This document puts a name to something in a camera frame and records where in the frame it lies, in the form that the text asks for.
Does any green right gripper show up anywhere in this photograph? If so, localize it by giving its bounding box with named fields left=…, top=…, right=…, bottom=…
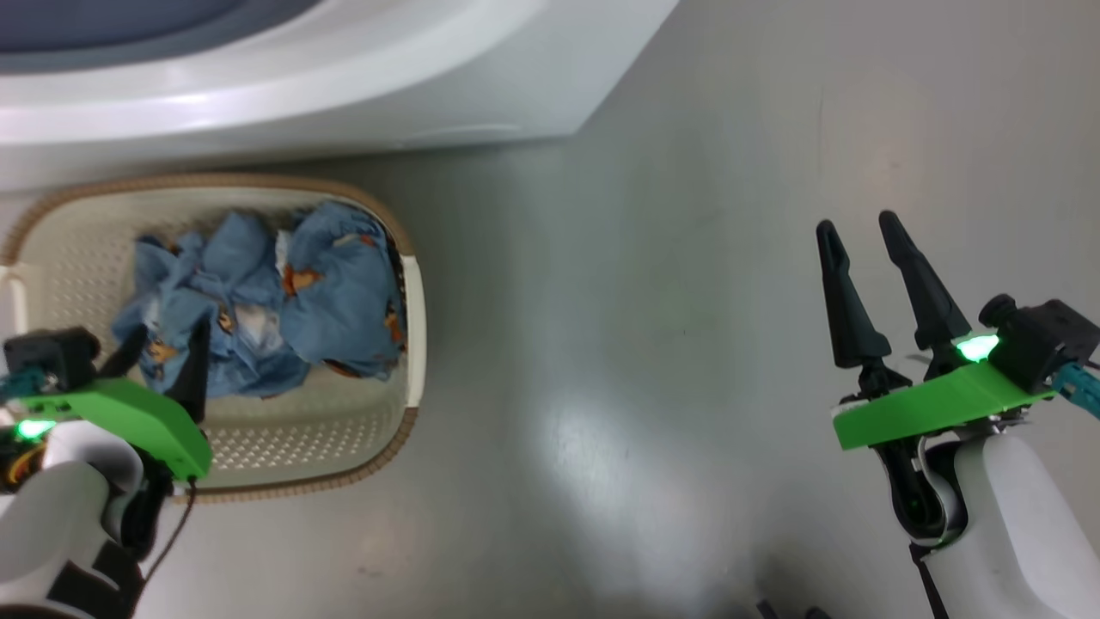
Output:
left=816, top=211, right=1054, bottom=451

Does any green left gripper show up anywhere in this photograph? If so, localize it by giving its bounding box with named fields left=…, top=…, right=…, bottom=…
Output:
left=13, top=316, right=213, bottom=482

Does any blue garment orange print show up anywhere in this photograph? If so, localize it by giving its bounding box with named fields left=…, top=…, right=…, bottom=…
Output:
left=279, top=199, right=406, bottom=381
left=112, top=211, right=297, bottom=398

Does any white front-load washing machine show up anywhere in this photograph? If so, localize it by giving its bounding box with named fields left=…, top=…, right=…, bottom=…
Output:
left=0, top=0, right=680, bottom=192

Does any cream perforated basket brown rim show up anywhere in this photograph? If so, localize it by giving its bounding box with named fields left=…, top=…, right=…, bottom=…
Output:
left=0, top=172, right=427, bottom=504

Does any teal left camera connector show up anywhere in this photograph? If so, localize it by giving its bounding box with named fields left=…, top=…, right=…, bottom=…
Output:
left=0, top=368, right=46, bottom=401

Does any teal camera connector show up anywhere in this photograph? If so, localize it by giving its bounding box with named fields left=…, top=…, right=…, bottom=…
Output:
left=0, top=368, right=46, bottom=401
left=1053, top=361, right=1100, bottom=422

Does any teal right camera connector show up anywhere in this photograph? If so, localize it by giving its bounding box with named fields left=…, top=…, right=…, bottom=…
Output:
left=1053, top=361, right=1100, bottom=422

